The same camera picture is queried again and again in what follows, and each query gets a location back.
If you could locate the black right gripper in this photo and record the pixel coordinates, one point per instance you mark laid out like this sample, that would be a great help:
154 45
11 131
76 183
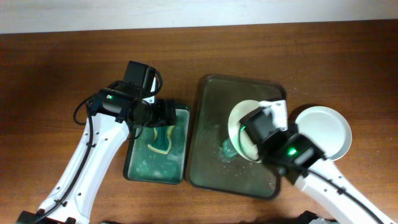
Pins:
291 130

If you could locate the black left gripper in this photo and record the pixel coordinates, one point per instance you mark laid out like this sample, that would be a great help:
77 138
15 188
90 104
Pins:
161 119

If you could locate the yellow green sponge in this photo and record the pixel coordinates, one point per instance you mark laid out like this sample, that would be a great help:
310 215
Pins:
162 142

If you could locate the white plate green scribble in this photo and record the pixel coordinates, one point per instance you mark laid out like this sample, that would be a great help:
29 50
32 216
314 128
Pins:
327 128

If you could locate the white plate green stain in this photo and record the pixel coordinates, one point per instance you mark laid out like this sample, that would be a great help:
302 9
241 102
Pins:
237 131

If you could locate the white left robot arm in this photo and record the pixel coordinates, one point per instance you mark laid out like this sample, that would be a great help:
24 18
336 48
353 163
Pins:
72 199

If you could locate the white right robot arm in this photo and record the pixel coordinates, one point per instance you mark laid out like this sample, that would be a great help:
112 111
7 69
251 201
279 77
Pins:
338 196

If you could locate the black tray soapy water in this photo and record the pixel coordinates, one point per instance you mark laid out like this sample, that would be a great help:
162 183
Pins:
144 165

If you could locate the dark brown serving tray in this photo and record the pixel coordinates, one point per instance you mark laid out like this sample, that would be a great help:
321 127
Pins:
212 163

